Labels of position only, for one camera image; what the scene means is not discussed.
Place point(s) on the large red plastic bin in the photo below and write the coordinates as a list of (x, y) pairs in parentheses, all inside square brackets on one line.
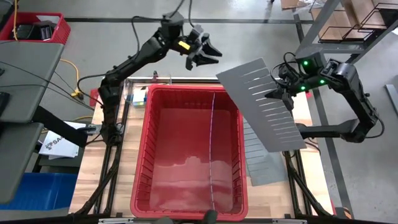
[(186, 149)]

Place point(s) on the black caster wheel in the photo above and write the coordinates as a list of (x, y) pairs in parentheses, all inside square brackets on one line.
[(285, 69), (338, 68)]

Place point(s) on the red clamp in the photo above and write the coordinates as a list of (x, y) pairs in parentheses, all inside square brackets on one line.
[(94, 96), (309, 95), (333, 208)]

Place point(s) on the black device on desk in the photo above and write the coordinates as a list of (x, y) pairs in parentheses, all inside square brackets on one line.
[(3, 104)]

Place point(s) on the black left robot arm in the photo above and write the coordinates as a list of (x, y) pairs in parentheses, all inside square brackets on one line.
[(133, 60)]

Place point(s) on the small red basket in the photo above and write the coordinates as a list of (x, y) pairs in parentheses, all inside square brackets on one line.
[(63, 31)]

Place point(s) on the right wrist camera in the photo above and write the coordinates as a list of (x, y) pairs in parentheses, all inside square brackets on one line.
[(287, 73)]

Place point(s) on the blue plastic bin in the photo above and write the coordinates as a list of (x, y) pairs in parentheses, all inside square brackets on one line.
[(40, 193)]

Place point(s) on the white paper with logo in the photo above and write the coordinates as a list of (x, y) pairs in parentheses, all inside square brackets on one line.
[(59, 149)]

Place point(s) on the grey desk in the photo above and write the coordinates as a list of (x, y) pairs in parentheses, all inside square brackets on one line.
[(28, 77)]

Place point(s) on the black device in basket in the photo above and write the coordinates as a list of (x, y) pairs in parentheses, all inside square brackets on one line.
[(40, 31)]

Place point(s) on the white paper sheet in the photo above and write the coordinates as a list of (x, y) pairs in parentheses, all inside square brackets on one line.
[(49, 19)]

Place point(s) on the black desk support bar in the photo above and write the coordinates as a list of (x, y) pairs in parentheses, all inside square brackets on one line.
[(62, 127)]

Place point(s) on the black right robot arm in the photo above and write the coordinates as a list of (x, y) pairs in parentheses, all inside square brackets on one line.
[(357, 99)]

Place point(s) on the grey metal cart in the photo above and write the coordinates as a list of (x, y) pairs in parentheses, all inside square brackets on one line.
[(329, 31)]

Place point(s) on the black aluminium frame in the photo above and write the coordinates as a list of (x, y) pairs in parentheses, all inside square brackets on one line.
[(109, 193)]

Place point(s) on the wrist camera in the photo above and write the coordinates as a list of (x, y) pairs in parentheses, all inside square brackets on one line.
[(287, 73), (197, 35)]

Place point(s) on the black floor stand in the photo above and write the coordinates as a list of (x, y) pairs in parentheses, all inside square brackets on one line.
[(56, 163)]

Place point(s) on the silver metal bracket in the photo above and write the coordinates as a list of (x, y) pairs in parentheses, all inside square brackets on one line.
[(289, 221), (116, 221)]

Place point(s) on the white block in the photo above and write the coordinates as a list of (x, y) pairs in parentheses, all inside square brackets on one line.
[(141, 91)]

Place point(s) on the grey metal bar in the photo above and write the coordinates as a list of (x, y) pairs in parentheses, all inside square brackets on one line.
[(392, 99)]

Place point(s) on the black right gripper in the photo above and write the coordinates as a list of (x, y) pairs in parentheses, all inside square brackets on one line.
[(295, 87)]

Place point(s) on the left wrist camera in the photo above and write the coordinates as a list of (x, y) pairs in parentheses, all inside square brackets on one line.
[(197, 35)]

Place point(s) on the large cardboard box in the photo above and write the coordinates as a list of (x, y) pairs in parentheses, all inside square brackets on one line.
[(329, 18)]

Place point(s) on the short grey slotted divider panel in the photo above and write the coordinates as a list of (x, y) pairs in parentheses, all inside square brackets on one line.
[(264, 168), (255, 102)]

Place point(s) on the small cardboard box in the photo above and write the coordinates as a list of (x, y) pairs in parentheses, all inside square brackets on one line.
[(292, 3)]

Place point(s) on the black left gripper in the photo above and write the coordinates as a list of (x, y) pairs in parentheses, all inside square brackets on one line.
[(184, 45)]

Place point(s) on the yellow block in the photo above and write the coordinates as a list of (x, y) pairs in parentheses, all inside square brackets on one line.
[(142, 105)]

